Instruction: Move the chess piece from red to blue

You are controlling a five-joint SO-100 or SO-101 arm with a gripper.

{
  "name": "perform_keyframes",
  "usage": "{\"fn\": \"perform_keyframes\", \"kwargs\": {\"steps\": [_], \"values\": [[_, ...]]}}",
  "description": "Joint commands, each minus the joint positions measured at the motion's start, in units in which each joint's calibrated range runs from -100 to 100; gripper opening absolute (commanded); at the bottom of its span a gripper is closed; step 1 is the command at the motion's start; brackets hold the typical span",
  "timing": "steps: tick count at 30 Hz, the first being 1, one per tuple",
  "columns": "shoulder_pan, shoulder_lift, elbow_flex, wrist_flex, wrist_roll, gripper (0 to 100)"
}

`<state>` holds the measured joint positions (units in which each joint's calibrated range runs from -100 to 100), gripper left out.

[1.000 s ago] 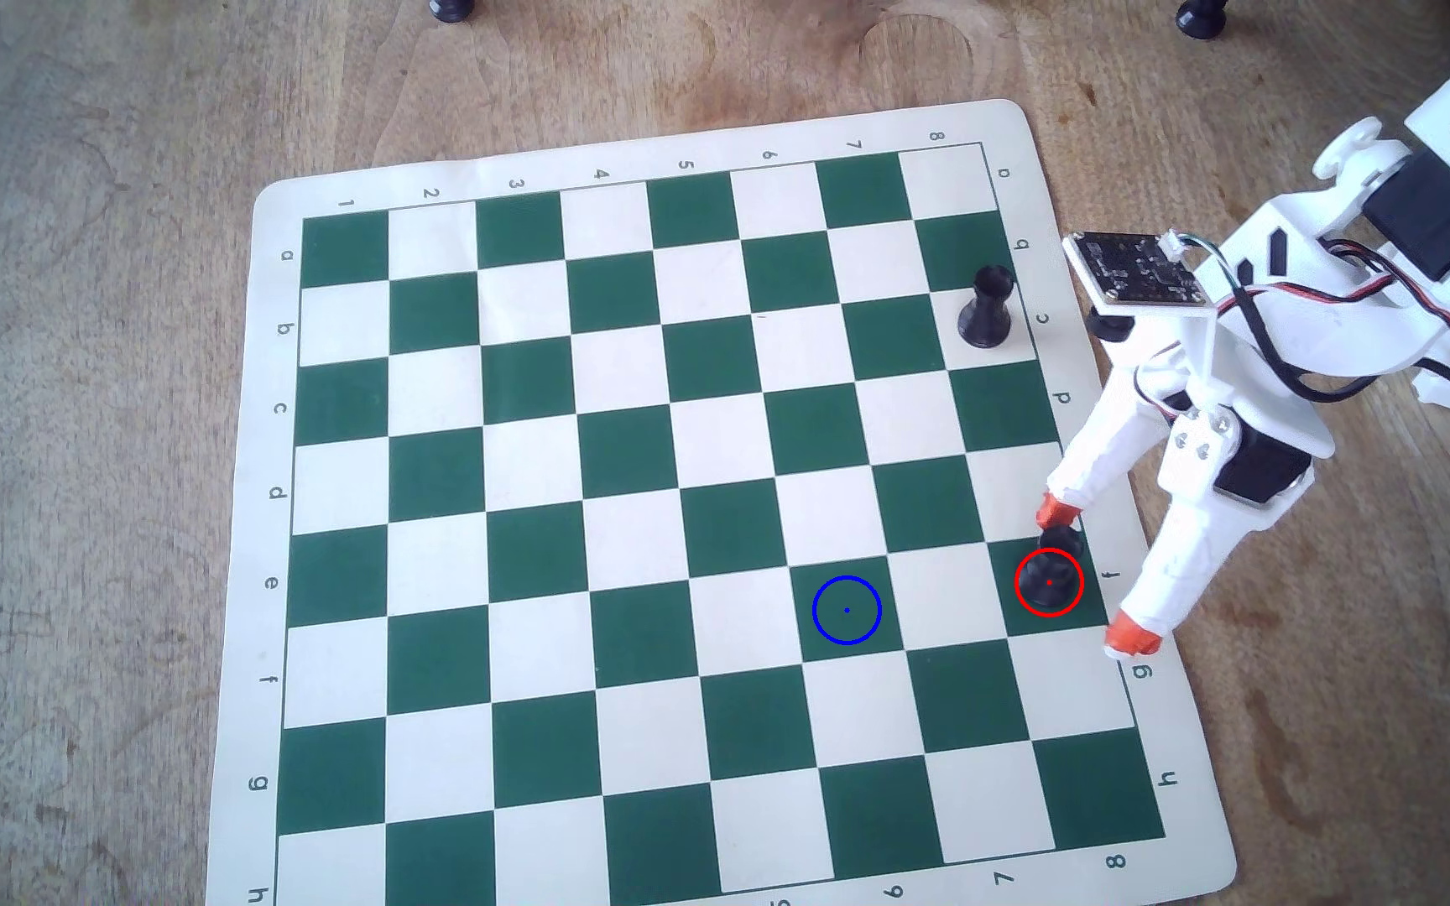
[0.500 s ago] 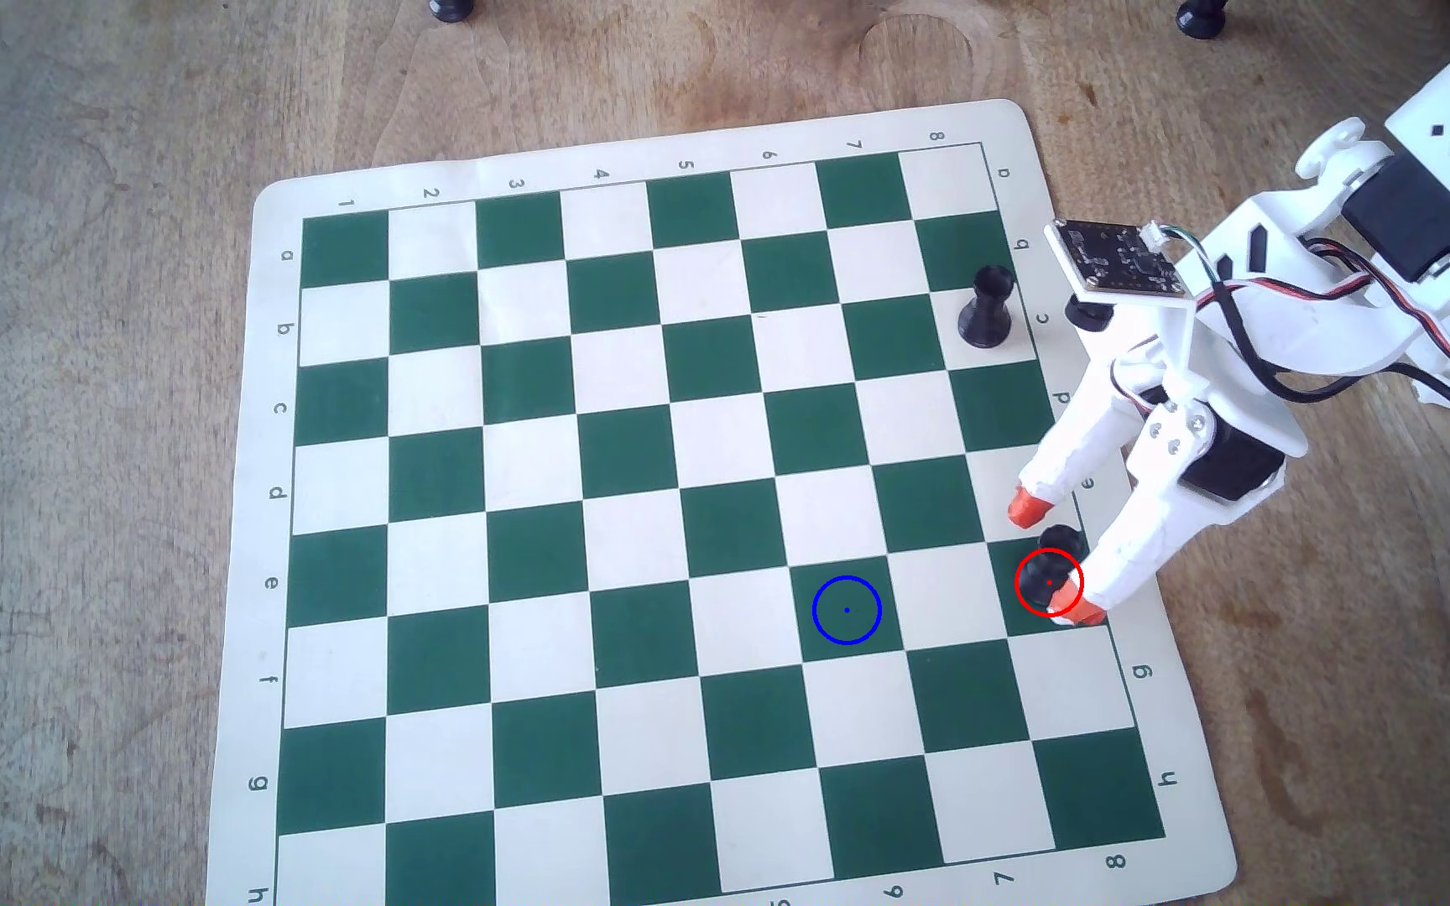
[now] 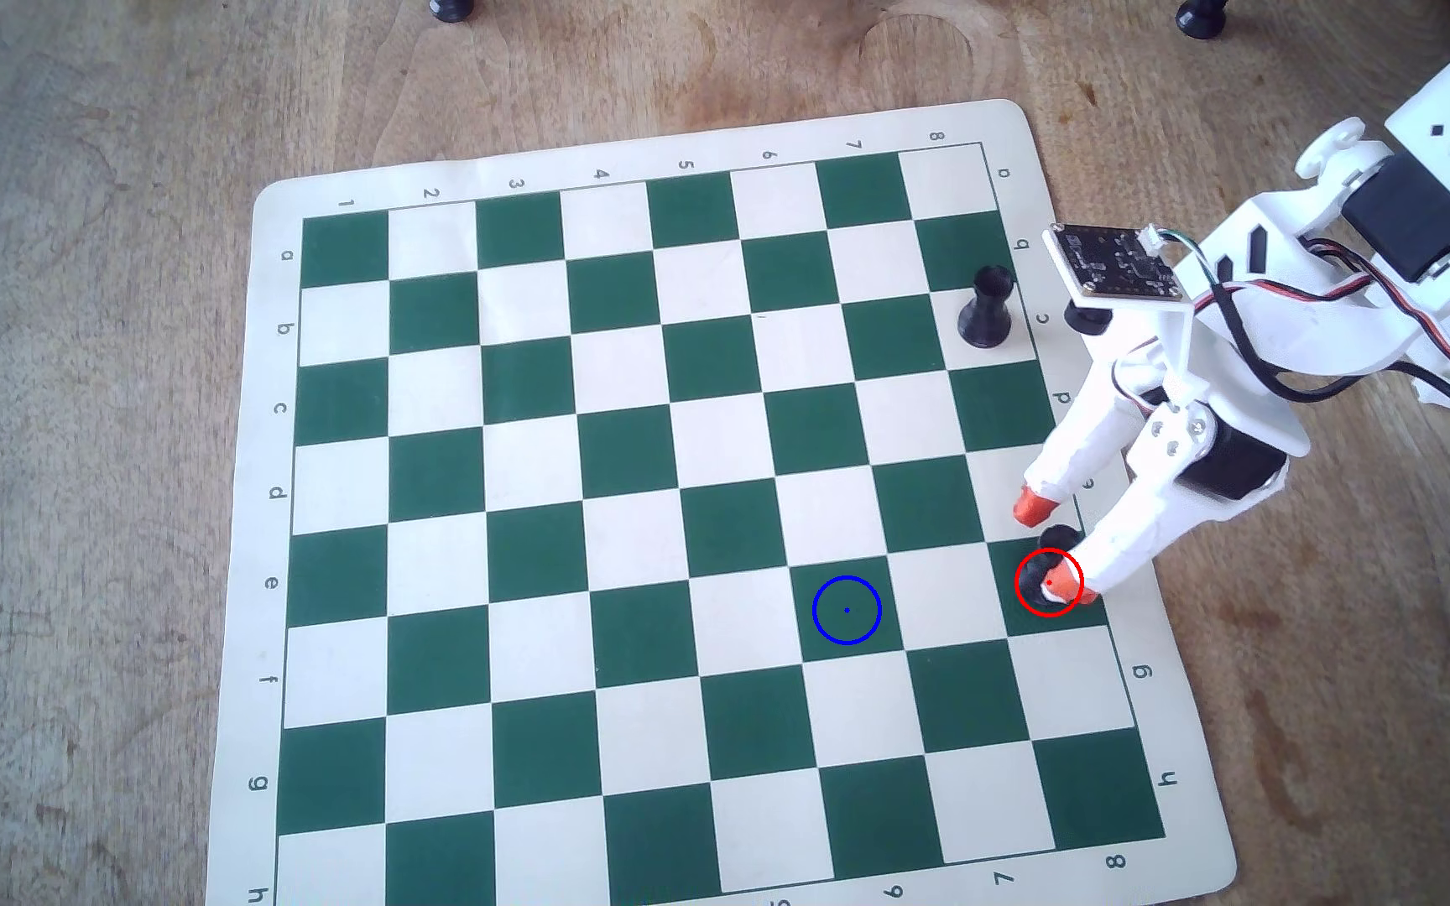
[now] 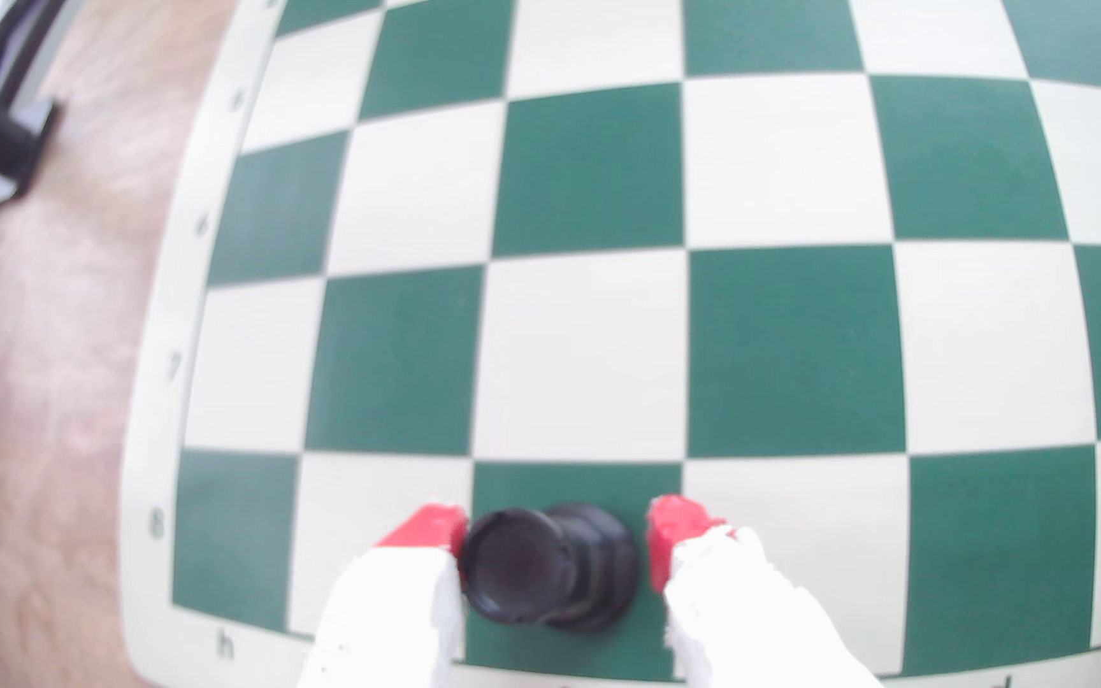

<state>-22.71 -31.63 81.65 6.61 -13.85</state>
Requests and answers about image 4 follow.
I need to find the black chess pawn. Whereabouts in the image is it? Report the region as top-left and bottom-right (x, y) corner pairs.
(457, 503), (642, 634)

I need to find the green and white chess mat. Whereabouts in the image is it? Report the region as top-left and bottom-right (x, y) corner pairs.
(119, 0), (1101, 688)

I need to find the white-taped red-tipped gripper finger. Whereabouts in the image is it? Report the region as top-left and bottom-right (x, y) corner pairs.
(646, 494), (886, 688)
(297, 503), (470, 688)

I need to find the thin black cable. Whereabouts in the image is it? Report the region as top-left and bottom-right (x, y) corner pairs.
(0, 0), (69, 340)

